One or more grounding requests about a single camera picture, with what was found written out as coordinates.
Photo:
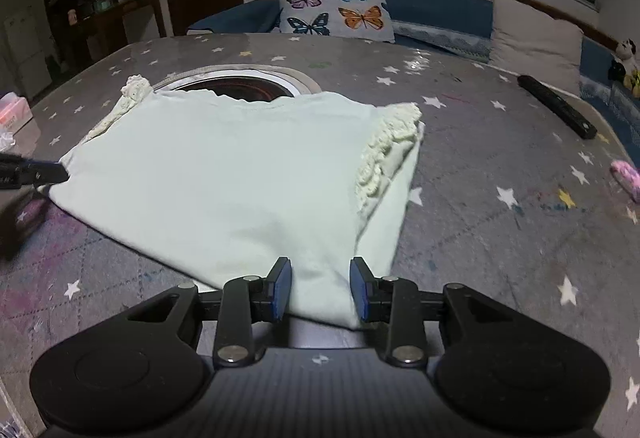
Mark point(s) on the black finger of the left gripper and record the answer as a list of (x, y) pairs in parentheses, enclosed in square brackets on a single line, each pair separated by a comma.
[(17, 171)]

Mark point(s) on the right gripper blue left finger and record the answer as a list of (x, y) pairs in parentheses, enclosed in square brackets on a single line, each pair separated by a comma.
[(278, 289)]

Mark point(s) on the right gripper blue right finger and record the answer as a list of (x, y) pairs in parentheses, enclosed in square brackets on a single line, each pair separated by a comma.
[(362, 284)]

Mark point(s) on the pale green t-shirt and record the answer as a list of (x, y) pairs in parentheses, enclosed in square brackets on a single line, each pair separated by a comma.
[(218, 188)]

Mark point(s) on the pink tissue box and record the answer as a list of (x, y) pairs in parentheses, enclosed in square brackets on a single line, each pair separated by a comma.
[(15, 113)]

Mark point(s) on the white refrigerator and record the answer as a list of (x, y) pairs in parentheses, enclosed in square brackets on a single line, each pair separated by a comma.
[(28, 56)]

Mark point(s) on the round induction cooktop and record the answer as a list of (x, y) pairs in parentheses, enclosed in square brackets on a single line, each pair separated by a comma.
[(248, 82)]

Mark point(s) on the black remote control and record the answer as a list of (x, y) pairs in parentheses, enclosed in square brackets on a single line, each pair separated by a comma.
[(558, 106)]

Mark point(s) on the butterfly print cushion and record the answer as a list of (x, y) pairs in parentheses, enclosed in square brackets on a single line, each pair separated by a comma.
[(362, 19)]

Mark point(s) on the blue bench sofa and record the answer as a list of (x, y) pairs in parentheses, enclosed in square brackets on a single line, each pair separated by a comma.
[(461, 27)]

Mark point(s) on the pink wrapped packet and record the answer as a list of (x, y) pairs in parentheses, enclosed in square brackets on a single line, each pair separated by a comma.
[(627, 177)]

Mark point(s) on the beige cushion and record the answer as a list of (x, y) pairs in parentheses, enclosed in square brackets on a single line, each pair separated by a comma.
[(529, 42)]

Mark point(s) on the brown bear plush toy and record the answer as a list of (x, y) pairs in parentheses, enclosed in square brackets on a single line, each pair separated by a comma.
[(632, 83)]

